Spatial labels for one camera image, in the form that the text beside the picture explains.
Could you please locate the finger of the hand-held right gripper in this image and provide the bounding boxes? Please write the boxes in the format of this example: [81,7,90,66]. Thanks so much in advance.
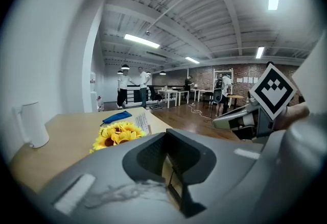
[212,104,256,131]

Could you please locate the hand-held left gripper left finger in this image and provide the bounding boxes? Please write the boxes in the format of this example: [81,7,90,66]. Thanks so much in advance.
[38,131,186,224]

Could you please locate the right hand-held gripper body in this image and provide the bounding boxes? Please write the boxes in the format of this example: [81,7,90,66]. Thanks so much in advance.
[249,63,299,141]

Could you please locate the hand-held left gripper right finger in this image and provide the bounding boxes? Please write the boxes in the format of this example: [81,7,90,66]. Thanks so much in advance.
[166,113,327,224]

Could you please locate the yellow round table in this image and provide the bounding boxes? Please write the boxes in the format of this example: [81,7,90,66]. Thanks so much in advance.
[226,94,245,111]

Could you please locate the grey oval seat shell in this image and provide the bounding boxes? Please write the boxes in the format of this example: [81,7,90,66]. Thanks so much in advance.
[213,88,223,104]

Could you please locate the yellow sunflower bouquet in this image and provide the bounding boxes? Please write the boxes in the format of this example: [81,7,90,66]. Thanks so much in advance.
[88,121,147,154]

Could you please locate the white desk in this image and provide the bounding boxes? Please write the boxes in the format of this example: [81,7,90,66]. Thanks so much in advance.
[157,89,179,109]
[190,88,214,103]
[176,90,190,105]

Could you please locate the white shelving unit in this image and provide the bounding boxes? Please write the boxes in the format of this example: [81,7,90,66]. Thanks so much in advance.
[213,68,235,96]

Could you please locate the light wooden desk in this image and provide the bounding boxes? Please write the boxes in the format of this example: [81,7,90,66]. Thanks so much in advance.
[9,106,175,194]

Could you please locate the blue cloth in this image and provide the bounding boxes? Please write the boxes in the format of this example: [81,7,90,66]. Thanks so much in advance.
[99,110,133,125]

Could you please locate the white paper label card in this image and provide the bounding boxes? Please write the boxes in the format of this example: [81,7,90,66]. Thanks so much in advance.
[133,112,152,135]

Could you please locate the white red canister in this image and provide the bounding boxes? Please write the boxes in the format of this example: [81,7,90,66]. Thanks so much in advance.
[96,94,105,112]

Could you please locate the black metal railing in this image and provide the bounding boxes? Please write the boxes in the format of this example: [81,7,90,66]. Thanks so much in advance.
[126,84,154,104]

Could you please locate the white electric kettle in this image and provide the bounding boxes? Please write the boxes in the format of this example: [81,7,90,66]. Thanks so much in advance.
[11,101,50,149]

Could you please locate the black office chair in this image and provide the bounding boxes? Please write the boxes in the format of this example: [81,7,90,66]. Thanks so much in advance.
[148,85,164,110]

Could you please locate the white floor cable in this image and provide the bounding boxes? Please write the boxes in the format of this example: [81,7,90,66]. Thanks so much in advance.
[188,102,213,122]

